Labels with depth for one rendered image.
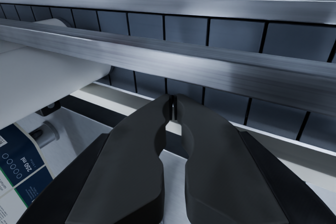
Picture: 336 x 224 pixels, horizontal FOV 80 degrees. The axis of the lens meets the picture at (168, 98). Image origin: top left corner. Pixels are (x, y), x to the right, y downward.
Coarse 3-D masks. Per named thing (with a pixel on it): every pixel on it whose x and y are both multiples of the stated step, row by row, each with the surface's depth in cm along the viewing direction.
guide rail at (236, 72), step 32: (0, 32) 14; (32, 32) 12; (64, 32) 11; (96, 32) 11; (128, 64) 9; (160, 64) 8; (192, 64) 7; (224, 64) 7; (256, 64) 6; (288, 64) 6; (320, 64) 6; (256, 96) 7; (288, 96) 6; (320, 96) 6
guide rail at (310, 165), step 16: (80, 96) 22; (96, 96) 20; (112, 96) 20; (128, 96) 20; (128, 112) 19; (176, 128) 16; (240, 128) 15; (272, 144) 14; (288, 144) 14; (288, 160) 13; (304, 160) 12; (320, 160) 12; (304, 176) 12; (320, 176) 12
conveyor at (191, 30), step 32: (128, 32) 19; (160, 32) 17; (192, 32) 16; (224, 32) 14; (256, 32) 13; (288, 32) 12; (320, 32) 12; (192, 96) 18; (224, 96) 17; (256, 128) 17; (288, 128) 15; (320, 128) 14
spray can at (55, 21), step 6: (54, 18) 22; (60, 18) 22; (54, 24) 21; (60, 24) 22; (66, 24) 22; (0, 42) 17; (6, 42) 18; (12, 42) 18; (0, 48) 17; (6, 48) 17; (12, 48) 18
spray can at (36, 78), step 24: (24, 48) 16; (0, 72) 14; (24, 72) 15; (48, 72) 16; (72, 72) 17; (96, 72) 20; (0, 96) 13; (24, 96) 15; (48, 96) 16; (0, 120) 14
